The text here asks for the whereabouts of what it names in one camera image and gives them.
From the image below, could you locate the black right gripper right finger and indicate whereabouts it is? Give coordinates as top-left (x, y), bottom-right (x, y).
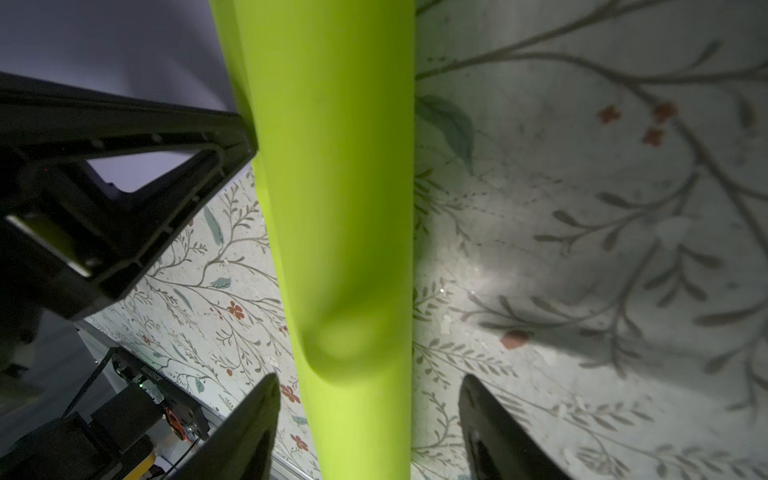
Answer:
top-left (459, 375), bottom-right (569, 480)

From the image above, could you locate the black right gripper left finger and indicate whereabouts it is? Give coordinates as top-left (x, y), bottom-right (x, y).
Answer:
top-left (172, 373), bottom-right (280, 480)

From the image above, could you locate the lavender paper sheet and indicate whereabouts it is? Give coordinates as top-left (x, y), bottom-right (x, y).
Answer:
top-left (0, 0), bottom-right (238, 194)

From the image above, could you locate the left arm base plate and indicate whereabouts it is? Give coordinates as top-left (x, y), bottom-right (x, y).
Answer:
top-left (1, 347), bottom-right (210, 479)

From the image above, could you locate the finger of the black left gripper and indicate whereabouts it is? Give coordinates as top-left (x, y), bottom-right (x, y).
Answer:
top-left (1, 73), bottom-right (257, 320)

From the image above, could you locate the lime green paper sheet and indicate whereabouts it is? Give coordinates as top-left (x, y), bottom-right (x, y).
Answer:
top-left (211, 1), bottom-right (415, 479)

